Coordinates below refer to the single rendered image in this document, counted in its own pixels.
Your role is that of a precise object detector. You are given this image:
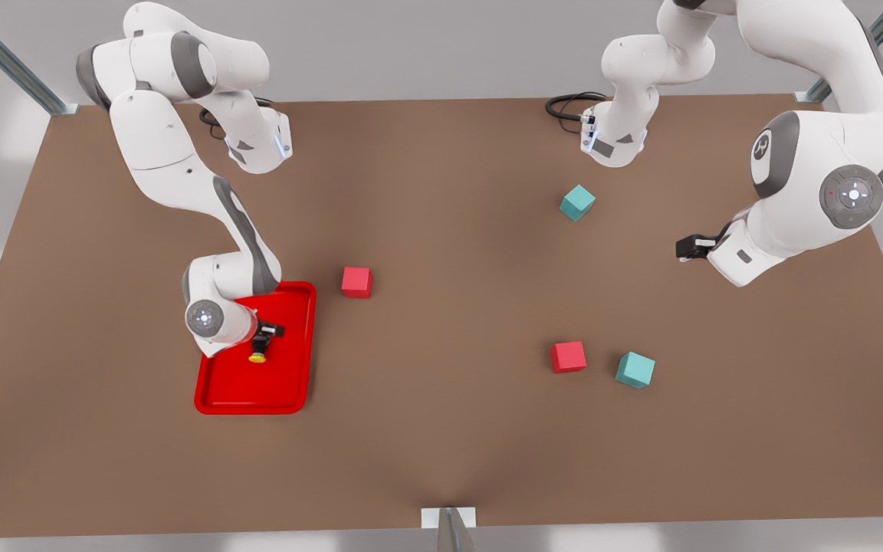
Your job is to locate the red plastic tray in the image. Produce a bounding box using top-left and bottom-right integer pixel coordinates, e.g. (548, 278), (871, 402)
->
(194, 281), (318, 416)

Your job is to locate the red cube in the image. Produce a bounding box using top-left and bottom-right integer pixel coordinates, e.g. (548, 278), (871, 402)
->
(550, 340), (589, 375)
(340, 266), (374, 300)

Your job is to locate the teal cube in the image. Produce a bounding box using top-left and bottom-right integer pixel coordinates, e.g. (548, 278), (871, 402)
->
(559, 184), (597, 224)
(614, 350), (657, 390)

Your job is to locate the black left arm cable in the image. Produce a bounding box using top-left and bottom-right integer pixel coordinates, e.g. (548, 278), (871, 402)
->
(545, 91), (609, 136)

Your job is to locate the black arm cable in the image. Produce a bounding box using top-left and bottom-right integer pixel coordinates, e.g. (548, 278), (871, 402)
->
(198, 97), (274, 142)
(545, 91), (609, 136)

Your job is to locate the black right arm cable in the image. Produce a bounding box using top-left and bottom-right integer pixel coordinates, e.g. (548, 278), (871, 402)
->
(198, 97), (274, 142)

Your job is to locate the silver frame post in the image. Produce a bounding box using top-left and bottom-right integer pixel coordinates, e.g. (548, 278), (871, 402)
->
(793, 0), (883, 105)
(420, 506), (478, 552)
(0, 0), (79, 117)

